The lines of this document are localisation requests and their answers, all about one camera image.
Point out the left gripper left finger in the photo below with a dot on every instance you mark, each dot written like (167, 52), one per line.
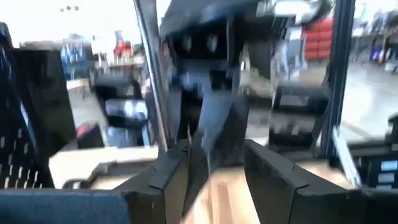
(161, 186)

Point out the black metal pegboard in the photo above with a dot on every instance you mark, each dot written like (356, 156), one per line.
(18, 161)

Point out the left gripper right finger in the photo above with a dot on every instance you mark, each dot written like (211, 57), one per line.
(280, 193)

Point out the black crate with red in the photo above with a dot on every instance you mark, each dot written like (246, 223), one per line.
(90, 137)

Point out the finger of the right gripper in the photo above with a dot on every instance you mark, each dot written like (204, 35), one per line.
(216, 115)

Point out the red storage bins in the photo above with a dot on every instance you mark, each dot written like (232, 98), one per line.
(317, 40)

